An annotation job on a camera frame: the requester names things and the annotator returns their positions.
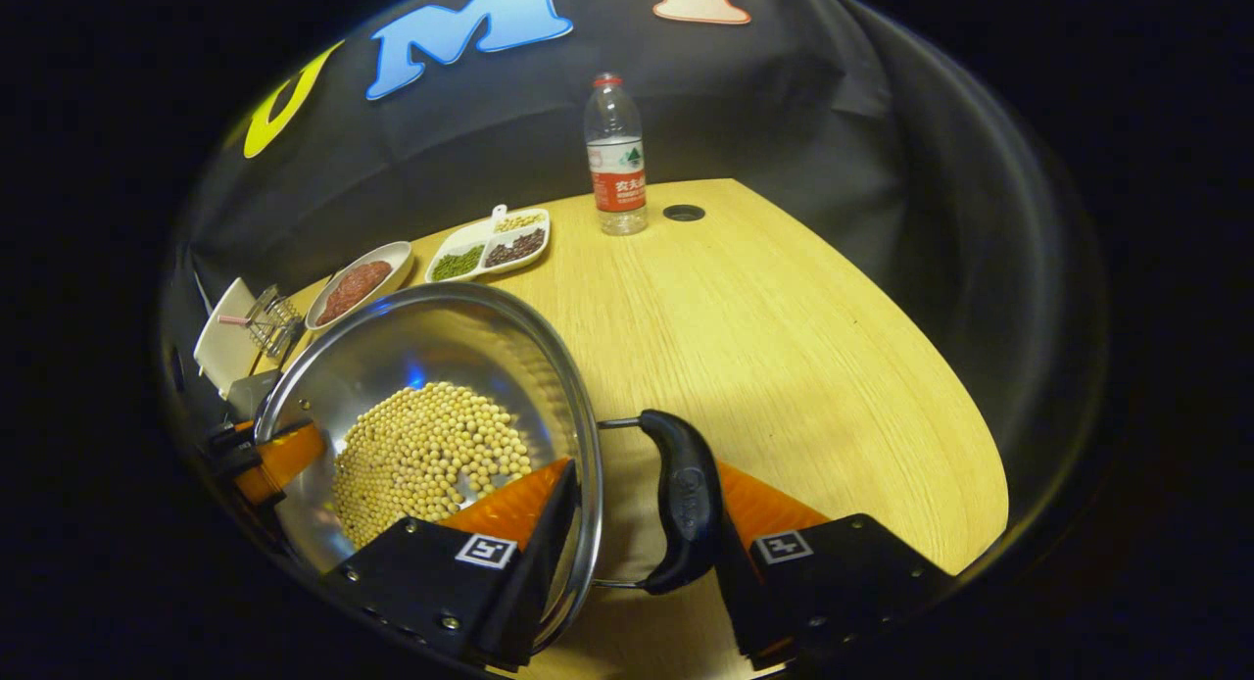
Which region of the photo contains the black induction cooktop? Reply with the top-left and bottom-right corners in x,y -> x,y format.
225,368 -> 285,421

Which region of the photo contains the clear plastic water bottle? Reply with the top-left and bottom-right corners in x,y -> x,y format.
584,73 -> 649,236

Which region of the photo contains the white divided bean dish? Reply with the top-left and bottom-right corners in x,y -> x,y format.
424,205 -> 552,284

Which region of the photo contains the black backdrop cloth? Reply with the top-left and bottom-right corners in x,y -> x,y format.
162,0 -> 1108,563

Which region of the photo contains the pile of yellow soybeans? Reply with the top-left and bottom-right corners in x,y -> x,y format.
331,382 -> 533,551

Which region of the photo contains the stainless steel pot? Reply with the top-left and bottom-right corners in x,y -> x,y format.
253,282 -> 726,656

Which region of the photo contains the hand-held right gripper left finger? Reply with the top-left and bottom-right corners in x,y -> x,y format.
323,457 -> 581,673

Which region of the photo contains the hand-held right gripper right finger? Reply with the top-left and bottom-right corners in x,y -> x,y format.
710,460 -> 956,671

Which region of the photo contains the white oval meat plate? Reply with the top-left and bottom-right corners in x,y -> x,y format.
306,241 -> 414,330

